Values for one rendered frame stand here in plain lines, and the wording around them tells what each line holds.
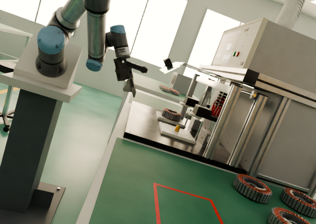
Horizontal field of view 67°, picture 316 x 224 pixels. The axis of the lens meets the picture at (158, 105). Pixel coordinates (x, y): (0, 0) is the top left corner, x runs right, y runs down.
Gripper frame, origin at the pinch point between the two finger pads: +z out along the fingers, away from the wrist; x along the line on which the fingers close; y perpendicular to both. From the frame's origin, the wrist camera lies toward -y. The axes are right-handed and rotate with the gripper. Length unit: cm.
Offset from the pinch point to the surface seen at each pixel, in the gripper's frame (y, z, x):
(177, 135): -15.5, 16.0, 31.5
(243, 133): -38, 15, 45
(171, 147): -11.5, 15.2, 44.2
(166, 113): -14.0, 12.3, 4.4
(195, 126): -28.1, 22.8, 3.9
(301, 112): -59, 12, 45
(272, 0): -331, -92, -445
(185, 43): -115, -33, -448
